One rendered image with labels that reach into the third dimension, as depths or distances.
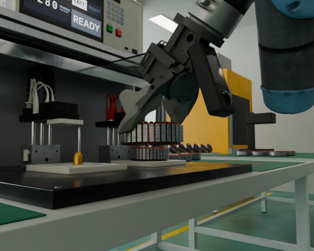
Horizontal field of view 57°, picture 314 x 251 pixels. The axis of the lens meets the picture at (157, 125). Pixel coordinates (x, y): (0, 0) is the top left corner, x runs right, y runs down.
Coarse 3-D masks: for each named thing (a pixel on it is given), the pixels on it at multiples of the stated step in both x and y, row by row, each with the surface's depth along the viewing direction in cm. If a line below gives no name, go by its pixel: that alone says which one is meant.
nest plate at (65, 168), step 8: (32, 168) 59; (40, 168) 57; (48, 168) 56; (56, 168) 54; (64, 168) 53; (72, 168) 52; (80, 168) 54; (88, 168) 55; (96, 168) 57; (104, 168) 58; (112, 168) 60; (120, 168) 62
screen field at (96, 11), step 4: (72, 0) 79; (76, 0) 80; (80, 0) 81; (84, 0) 82; (76, 4) 80; (80, 4) 81; (84, 4) 82; (88, 4) 83; (92, 4) 84; (84, 8) 82; (88, 8) 83; (92, 8) 84; (96, 8) 85; (100, 8) 87; (92, 12) 84; (96, 12) 85; (100, 12) 87; (100, 16) 86
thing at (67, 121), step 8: (40, 104) 67; (48, 104) 65; (56, 104) 64; (64, 104) 66; (72, 104) 67; (40, 112) 67; (48, 112) 64; (56, 112) 64; (64, 112) 65; (72, 112) 67; (24, 120) 70; (32, 120) 68; (40, 120) 67; (48, 120) 65; (56, 120) 63; (64, 120) 63; (72, 120) 64; (80, 120) 66; (32, 128) 69; (40, 128) 71; (48, 128) 73; (32, 136) 69; (40, 136) 71; (48, 136) 73
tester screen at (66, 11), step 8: (32, 0) 70; (56, 0) 75; (64, 0) 77; (88, 0) 83; (96, 0) 86; (24, 8) 68; (48, 8) 73; (64, 8) 77; (72, 8) 79; (80, 8) 81; (40, 16) 71; (48, 16) 73; (96, 16) 85; (64, 24) 76
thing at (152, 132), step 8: (136, 128) 46; (144, 128) 45; (152, 128) 45; (160, 128) 46; (168, 128) 46; (176, 128) 47; (120, 136) 48; (128, 136) 46; (136, 136) 45; (144, 136) 45; (152, 136) 45; (160, 136) 46; (168, 136) 46; (176, 136) 47; (128, 144) 47; (136, 144) 46; (144, 144) 54; (160, 144) 46; (168, 144) 53; (176, 144) 49
